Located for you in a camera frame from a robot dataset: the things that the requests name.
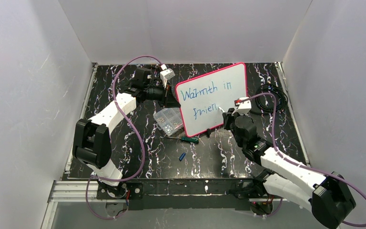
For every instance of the blue marker cap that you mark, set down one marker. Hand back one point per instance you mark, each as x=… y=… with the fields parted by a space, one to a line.
x=182 y=156

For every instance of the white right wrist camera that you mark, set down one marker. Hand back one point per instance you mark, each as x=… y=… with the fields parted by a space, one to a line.
x=242 y=106

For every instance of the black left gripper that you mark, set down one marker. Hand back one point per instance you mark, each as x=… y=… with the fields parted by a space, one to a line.
x=166 y=95

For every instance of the aluminium rail right edge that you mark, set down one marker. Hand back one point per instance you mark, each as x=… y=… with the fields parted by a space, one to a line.
x=282 y=79

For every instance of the pink framed whiteboard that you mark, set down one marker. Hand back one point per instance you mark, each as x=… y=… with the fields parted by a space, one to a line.
x=201 y=96

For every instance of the clear plastic screw box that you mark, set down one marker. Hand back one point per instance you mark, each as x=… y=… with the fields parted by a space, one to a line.
x=169 y=120

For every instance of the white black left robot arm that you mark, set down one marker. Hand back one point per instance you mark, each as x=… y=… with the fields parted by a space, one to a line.
x=92 y=138

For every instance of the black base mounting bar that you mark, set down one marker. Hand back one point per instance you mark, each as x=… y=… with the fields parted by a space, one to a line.
x=236 y=193

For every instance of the green handled screwdriver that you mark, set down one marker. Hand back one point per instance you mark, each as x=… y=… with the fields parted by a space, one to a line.
x=193 y=140

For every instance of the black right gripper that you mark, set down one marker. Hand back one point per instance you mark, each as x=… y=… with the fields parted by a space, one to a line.
x=228 y=118

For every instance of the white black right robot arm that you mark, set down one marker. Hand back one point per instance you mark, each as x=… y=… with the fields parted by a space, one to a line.
x=327 y=197

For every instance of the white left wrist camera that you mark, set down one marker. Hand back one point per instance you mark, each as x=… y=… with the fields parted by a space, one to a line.
x=166 y=74

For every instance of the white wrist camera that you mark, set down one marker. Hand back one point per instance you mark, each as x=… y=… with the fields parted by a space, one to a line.
x=242 y=106
x=166 y=74

